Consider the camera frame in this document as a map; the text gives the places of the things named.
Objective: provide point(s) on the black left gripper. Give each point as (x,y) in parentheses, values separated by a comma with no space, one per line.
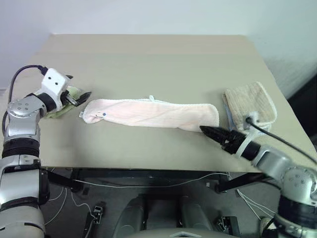
(66,97)

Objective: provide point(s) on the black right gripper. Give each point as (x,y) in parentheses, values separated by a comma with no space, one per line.
(234,142)

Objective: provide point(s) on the pink towel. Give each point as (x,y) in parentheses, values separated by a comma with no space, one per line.
(153,112)

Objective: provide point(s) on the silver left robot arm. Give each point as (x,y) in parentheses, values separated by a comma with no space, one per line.
(22,124)

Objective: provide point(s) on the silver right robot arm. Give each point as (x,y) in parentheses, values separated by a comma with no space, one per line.
(280,166)

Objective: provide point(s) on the green towel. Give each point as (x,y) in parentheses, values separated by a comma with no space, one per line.
(74,90)

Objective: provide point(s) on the beige ribbed towel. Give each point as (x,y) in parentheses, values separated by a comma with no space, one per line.
(250,104)

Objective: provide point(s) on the thin blue cloth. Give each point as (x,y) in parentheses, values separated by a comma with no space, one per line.
(228,112)

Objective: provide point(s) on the dark rounded shape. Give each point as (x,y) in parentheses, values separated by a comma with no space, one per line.
(195,213)
(132,215)

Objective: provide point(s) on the dark cabinet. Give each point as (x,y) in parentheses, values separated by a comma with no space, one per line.
(305,104)

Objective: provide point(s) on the beige object on floor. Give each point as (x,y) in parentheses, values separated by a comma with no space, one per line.
(266,224)

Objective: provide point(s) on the grey robot body front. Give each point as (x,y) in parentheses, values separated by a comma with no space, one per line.
(180,233)

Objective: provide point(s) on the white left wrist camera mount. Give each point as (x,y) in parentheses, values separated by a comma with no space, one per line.
(53,80)

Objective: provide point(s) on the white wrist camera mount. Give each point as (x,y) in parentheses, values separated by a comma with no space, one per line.
(244,146)
(53,80)

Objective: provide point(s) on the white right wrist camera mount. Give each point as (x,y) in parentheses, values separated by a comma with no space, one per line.
(244,146)

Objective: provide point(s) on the black table frame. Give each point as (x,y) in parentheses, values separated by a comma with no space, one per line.
(148,174)

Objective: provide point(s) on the black floor bracket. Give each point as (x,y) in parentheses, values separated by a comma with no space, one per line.
(226,224)
(95,215)

